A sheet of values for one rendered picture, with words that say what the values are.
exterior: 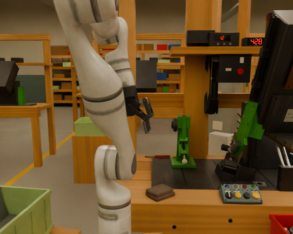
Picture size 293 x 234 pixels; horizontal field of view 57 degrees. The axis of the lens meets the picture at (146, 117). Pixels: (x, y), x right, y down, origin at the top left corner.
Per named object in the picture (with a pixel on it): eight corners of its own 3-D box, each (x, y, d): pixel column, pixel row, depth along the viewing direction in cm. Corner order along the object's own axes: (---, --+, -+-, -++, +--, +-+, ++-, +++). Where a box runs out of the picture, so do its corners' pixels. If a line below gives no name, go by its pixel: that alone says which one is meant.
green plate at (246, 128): (258, 150, 124) (274, 107, 121) (240, 146, 124) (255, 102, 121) (250, 144, 136) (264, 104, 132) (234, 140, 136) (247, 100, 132)
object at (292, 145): (333, 152, 106) (334, 144, 105) (290, 152, 106) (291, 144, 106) (285, 130, 144) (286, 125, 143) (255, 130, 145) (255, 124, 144)
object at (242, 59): (250, 82, 145) (252, 54, 143) (218, 82, 146) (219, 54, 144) (243, 81, 158) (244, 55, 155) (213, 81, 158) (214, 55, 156)
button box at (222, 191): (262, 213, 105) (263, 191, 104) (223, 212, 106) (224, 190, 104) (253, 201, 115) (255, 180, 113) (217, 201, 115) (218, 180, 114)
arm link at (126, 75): (97, 93, 76) (92, 71, 75) (115, 90, 86) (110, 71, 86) (126, 86, 73) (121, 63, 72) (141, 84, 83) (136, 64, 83)
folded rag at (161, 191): (163, 188, 119) (163, 182, 119) (175, 195, 113) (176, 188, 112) (144, 195, 113) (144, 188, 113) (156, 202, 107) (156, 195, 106)
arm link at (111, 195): (89, 149, 69) (91, 211, 72) (124, 152, 67) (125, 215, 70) (102, 140, 78) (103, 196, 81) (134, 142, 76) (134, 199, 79)
